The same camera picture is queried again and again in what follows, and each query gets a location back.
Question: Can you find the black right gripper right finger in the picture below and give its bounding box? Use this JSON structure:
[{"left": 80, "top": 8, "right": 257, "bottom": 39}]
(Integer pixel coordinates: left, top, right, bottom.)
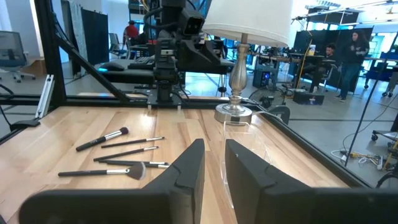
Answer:
[{"left": 224, "top": 138, "right": 398, "bottom": 224}]

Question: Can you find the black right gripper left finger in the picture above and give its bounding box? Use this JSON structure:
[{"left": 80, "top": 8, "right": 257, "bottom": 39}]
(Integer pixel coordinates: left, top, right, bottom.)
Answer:
[{"left": 17, "top": 138, "right": 206, "bottom": 224}]

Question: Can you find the thin black makeup brush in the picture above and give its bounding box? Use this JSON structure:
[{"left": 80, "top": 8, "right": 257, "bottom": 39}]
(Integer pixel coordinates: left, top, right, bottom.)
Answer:
[
  {"left": 93, "top": 146, "right": 160, "bottom": 162},
  {"left": 105, "top": 161, "right": 171, "bottom": 169},
  {"left": 101, "top": 136, "right": 165, "bottom": 149}
]

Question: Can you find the fan makeup brush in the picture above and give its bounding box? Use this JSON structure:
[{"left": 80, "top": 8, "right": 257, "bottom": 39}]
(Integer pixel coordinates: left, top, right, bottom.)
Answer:
[{"left": 57, "top": 161, "right": 147, "bottom": 181}]

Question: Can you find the round powder makeup brush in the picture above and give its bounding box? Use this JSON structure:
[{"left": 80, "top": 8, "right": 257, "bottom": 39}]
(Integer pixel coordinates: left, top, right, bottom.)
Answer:
[{"left": 75, "top": 126, "right": 130, "bottom": 152}]

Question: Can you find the black keyboard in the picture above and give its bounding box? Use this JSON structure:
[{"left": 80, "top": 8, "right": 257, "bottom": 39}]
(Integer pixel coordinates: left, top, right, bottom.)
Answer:
[{"left": 127, "top": 55, "right": 156, "bottom": 70}]

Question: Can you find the silver table lamp white shade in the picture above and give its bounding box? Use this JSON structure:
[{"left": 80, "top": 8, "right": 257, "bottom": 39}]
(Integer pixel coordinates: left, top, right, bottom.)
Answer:
[{"left": 201, "top": 0, "right": 294, "bottom": 124}]

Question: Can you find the person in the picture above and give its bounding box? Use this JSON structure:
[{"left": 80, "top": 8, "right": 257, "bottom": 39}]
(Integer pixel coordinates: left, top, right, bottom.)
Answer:
[
  {"left": 335, "top": 29, "right": 371, "bottom": 103},
  {"left": 303, "top": 42, "right": 340, "bottom": 93},
  {"left": 123, "top": 20, "right": 141, "bottom": 47}
]

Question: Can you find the clear acrylic brush organizer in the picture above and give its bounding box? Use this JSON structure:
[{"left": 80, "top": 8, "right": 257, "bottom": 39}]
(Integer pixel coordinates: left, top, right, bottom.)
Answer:
[{"left": 218, "top": 119, "right": 276, "bottom": 210}]

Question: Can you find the black computer tower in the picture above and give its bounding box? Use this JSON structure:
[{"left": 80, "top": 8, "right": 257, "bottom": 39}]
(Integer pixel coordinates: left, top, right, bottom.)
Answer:
[{"left": 252, "top": 67, "right": 279, "bottom": 90}]

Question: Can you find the grey office chair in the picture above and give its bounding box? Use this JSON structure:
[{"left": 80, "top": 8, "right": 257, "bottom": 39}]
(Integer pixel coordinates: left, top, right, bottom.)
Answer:
[
  {"left": 0, "top": 30, "right": 37, "bottom": 84},
  {"left": 108, "top": 32, "right": 129, "bottom": 59}
]

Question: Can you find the black computer mouse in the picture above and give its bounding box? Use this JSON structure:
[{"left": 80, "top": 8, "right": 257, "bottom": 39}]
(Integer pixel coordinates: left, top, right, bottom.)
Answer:
[{"left": 99, "top": 61, "right": 126, "bottom": 72}]

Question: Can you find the black curtain panel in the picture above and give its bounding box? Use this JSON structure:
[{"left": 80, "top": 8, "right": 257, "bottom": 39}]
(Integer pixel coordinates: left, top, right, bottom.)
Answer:
[{"left": 80, "top": 7, "right": 110, "bottom": 66}]

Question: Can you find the black box on floor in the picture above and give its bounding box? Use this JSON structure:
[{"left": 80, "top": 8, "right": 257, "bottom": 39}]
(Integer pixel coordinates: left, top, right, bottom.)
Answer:
[{"left": 292, "top": 90, "right": 325, "bottom": 106}]

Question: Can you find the thin black stand pole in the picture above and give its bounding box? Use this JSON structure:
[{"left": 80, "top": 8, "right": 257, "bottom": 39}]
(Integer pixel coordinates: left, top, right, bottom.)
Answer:
[{"left": 343, "top": 71, "right": 382, "bottom": 167}]

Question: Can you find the silver aluminium extrusion piece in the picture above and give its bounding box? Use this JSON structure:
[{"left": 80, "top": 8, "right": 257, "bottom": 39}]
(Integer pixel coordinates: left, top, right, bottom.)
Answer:
[{"left": 35, "top": 73, "right": 55, "bottom": 119}]

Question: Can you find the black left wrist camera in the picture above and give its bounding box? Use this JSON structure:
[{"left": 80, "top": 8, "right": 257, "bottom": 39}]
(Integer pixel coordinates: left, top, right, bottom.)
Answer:
[{"left": 180, "top": 8, "right": 205, "bottom": 37}]

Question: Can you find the black corner bracket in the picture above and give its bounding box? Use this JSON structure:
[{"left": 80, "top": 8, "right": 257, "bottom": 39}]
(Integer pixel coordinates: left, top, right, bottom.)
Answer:
[
  {"left": 267, "top": 105, "right": 292, "bottom": 125},
  {"left": 9, "top": 119, "right": 41, "bottom": 131}
]

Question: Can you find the black rig frame post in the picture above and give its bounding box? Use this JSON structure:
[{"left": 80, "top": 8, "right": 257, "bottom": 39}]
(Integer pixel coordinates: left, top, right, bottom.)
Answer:
[{"left": 33, "top": 0, "right": 131, "bottom": 106}]

